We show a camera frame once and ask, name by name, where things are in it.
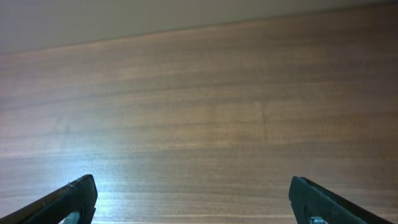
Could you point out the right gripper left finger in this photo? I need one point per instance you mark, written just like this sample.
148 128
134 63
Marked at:
74 201

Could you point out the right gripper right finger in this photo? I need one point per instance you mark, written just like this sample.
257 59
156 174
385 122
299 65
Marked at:
312 203

